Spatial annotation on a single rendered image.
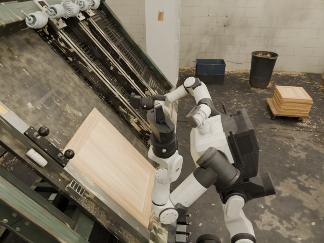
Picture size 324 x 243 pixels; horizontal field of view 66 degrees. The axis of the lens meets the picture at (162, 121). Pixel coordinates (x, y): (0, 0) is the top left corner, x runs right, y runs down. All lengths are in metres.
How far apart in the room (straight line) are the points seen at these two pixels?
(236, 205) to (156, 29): 3.97
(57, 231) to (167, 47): 4.33
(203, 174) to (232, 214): 0.50
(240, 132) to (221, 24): 5.24
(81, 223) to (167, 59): 4.20
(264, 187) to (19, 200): 1.09
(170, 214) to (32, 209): 0.50
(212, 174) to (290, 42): 5.75
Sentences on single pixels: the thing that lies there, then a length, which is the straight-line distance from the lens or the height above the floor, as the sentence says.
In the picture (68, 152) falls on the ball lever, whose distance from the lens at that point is 0.97.
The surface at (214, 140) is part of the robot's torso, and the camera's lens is 1.13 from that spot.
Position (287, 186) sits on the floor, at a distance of 3.13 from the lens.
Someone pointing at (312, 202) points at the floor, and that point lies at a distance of 3.07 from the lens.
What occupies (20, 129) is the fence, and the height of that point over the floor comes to 1.49.
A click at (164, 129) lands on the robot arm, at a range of 0.77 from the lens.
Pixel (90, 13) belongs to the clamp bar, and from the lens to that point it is 2.11.
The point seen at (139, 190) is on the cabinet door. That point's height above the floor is 0.97.
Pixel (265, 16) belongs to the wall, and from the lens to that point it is 6.36.
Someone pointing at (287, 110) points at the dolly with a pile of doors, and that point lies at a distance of 4.32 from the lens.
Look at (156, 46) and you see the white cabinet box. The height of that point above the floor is 0.84.
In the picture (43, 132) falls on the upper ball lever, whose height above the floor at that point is 1.51.
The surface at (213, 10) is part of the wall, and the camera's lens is 6.22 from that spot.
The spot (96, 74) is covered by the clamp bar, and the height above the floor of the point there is 1.45.
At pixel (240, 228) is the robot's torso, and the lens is 1.63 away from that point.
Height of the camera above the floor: 1.98
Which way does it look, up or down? 30 degrees down
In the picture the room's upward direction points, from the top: straight up
